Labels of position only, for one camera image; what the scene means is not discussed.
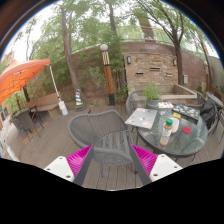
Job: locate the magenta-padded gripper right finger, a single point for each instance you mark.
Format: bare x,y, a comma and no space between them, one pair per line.
146,160

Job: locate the green-capped coffee drink bottle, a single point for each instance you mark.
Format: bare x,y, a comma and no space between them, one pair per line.
165,133

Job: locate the colourful sticker sheet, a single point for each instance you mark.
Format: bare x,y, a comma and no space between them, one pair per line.
164,113

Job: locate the grey wall box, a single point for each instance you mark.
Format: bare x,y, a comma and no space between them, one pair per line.
186,79

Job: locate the yellow and blue striped cone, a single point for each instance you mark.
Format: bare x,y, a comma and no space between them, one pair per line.
79,99

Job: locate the white printed paper sheet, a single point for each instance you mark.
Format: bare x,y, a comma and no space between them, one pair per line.
165,105

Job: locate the black wall lamp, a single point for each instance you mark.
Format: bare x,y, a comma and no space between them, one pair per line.
128,60
174,62

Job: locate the white umbrella base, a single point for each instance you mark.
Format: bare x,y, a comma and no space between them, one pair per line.
63,108

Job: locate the orange patio umbrella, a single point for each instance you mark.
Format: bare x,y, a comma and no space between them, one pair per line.
20,76

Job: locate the wooden bench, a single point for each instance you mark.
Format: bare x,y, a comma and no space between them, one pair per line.
43,104

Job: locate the dark patio chair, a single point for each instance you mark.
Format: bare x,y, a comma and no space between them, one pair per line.
25,121

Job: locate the flat round red coaster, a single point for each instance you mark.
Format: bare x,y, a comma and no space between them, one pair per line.
187,130

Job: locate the green plant in blue pot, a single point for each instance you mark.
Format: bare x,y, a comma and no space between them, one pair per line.
152,95

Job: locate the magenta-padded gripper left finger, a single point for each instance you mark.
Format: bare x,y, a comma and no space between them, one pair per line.
78,160

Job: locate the black laptop with stickers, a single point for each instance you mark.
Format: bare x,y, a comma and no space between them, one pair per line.
186,111

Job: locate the silver laptop with stickers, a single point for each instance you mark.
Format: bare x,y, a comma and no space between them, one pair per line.
141,117

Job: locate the yellow card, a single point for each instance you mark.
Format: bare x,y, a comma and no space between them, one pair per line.
177,115

